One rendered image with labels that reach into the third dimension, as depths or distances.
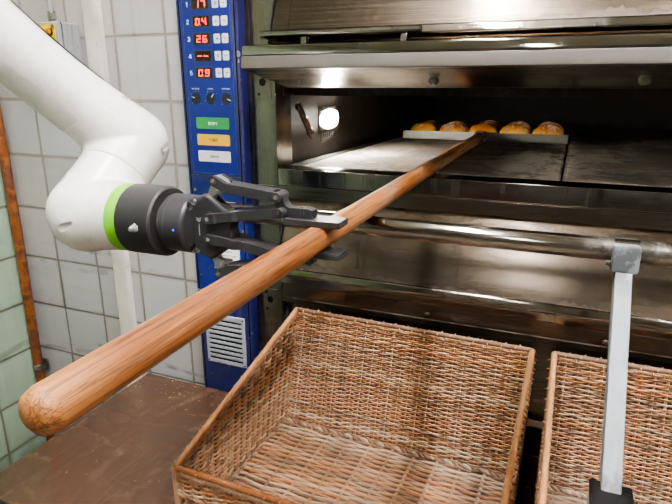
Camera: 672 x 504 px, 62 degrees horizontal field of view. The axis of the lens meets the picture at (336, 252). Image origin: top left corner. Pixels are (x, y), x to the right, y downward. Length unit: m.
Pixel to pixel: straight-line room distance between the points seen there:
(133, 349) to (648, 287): 1.00
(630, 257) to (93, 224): 0.68
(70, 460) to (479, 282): 0.96
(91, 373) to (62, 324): 1.57
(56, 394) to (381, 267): 0.97
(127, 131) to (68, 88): 0.09
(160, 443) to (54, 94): 0.84
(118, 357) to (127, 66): 1.21
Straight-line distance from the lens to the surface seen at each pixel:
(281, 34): 1.18
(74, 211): 0.80
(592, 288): 1.19
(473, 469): 1.29
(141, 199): 0.74
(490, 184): 1.16
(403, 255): 1.23
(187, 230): 0.72
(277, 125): 1.31
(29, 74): 0.85
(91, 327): 1.84
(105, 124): 0.85
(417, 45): 1.03
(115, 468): 1.36
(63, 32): 1.60
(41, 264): 1.91
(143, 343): 0.39
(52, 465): 1.42
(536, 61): 0.99
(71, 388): 0.35
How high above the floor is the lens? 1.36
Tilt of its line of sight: 17 degrees down
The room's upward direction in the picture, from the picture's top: straight up
